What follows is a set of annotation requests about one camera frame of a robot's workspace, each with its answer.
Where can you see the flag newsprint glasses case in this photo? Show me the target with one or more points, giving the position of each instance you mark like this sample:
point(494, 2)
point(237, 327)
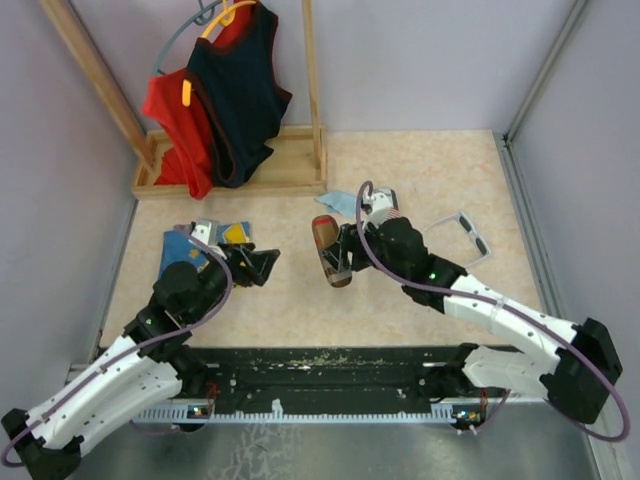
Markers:
point(391, 206)

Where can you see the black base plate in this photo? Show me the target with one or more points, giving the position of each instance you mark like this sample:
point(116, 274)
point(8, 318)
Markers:
point(331, 380)

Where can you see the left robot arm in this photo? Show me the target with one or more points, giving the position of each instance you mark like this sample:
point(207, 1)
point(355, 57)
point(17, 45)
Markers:
point(148, 363)

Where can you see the plaid glasses case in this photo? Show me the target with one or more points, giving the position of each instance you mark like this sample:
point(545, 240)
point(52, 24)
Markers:
point(325, 232)

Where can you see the blue yellow cartoon pouch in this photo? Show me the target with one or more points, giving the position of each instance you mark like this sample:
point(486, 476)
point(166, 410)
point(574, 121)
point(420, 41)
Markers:
point(177, 248)

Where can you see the grey blue hanger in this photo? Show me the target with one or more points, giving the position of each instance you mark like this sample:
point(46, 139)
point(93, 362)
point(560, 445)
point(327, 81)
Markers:
point(203, 17)

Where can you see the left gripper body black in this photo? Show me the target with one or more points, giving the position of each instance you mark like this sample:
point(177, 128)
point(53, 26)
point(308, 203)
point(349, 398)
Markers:
point(246, 275)

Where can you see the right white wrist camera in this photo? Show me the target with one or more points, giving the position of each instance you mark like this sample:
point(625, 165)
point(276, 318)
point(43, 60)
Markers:
point(372, 204)

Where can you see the wooden clothes rack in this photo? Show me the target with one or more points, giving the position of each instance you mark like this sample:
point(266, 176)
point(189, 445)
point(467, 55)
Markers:
point(298, 165)

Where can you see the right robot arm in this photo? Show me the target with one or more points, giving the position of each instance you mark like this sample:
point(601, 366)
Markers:
point(572, 366)

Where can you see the white frame sunglasses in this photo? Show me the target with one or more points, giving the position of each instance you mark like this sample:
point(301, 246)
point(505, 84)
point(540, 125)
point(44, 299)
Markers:
point(475, 237)

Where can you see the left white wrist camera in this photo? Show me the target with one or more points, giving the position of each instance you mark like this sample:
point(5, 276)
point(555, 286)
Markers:
point(206, 230)

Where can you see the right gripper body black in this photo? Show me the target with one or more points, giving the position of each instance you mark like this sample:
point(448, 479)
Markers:
point(352, 240)

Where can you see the navy tank top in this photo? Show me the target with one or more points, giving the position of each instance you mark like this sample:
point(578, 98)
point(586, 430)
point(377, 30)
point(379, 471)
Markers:
point(243, 102)

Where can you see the light blue cloth rear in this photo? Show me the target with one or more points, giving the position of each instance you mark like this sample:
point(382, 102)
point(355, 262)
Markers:
point(339, 202)

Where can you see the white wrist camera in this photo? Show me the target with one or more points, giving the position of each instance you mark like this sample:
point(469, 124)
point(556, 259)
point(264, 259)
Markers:
point(372, 204)
point(206, 230)

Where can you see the red tank top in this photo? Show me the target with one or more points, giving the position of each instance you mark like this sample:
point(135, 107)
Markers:
point(172, 103)

